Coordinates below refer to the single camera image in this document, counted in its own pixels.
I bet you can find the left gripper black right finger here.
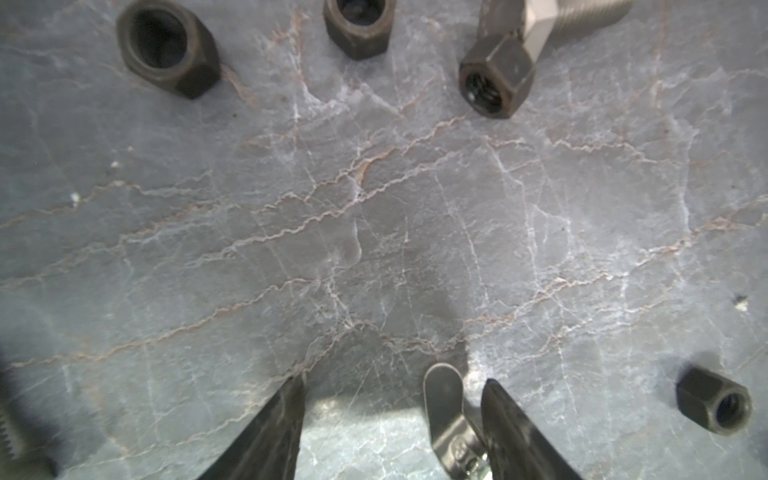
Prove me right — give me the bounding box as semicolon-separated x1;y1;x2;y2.
481;379;581;480

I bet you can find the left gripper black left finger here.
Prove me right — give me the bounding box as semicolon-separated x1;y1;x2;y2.
199;376;306;480

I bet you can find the silver wing nut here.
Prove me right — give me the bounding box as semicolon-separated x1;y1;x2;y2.
423;363;493;479

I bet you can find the black hex nut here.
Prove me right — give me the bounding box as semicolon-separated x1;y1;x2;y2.
323;0;396;60
676;366;753;436
116;1;221;99
459;33;536;119

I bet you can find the silver hex bolt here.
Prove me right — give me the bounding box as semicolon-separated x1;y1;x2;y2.
1;378;57;479
477;0;635;61

